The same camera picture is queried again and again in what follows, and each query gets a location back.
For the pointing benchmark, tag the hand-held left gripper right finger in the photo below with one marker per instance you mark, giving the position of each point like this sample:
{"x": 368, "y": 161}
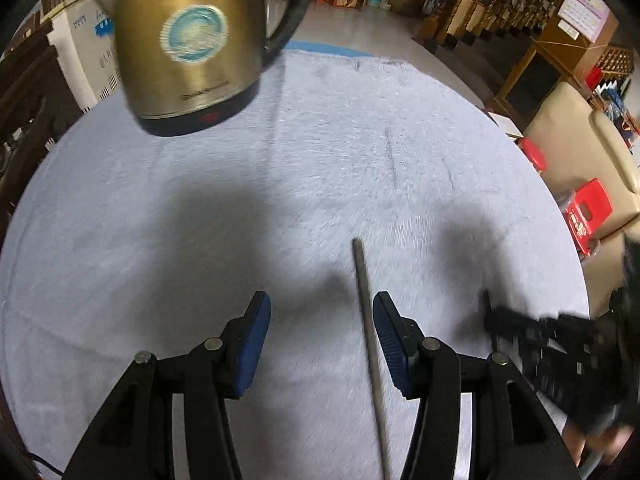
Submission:
{"x": 392, "y": 345}

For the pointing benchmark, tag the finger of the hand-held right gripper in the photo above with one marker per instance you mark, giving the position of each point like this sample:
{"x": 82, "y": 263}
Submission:
{"x": 510, "y": 322}

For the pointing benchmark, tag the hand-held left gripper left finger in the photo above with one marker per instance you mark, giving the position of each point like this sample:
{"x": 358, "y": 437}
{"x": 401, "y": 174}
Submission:
{"x": 252, "y": 345}

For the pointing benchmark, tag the metal chopstick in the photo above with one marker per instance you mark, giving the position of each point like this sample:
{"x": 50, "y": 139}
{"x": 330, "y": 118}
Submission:
{"x": 367, "y": 320}

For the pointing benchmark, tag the person's right forearm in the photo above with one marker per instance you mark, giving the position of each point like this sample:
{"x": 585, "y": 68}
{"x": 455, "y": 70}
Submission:
{"x": 585, "y": 440}

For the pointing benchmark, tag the red plastic stool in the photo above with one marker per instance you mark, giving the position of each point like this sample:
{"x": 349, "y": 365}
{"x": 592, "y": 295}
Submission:
{"x": 592, "y": 200}
{"x": 535, "y": 152}

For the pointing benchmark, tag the grey tablecloth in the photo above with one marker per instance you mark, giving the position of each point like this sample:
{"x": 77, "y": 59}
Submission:
{"x": 300, "y": 170}

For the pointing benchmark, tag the beige sofa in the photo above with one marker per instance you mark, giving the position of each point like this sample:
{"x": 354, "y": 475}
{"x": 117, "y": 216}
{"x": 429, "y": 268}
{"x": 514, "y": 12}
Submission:
{"x": 565, "y": 135}

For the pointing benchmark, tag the wooden cabinet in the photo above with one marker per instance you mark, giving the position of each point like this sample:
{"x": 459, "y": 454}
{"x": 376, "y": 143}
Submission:
{"x": 540, "y": 70}

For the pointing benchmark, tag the gold electric kettle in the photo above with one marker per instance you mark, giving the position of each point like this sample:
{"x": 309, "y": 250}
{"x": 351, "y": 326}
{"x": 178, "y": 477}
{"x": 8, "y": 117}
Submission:
{"x": 185, "y": 70}

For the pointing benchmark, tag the blue underlay cloth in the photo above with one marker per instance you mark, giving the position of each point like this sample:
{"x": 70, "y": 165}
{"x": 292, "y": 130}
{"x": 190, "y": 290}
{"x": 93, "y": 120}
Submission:
{"x": 330, "y": 50}

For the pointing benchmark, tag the wooden stair railing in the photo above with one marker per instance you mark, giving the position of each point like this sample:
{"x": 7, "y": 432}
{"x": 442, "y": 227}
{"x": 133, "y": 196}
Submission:
{"x": 500, "y": 5}

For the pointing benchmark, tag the dark carved wooden chair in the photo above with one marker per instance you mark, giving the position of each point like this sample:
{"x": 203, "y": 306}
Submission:
{"x": 25, "y": 100}

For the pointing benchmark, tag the white printed box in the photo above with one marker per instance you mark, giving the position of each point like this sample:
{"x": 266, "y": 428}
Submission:
{"x": 85, "y": 45}

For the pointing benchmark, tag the wall calendar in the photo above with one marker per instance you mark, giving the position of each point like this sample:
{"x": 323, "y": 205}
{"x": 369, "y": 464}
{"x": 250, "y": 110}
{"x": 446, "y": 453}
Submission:
{"x": 585, "y": 10}

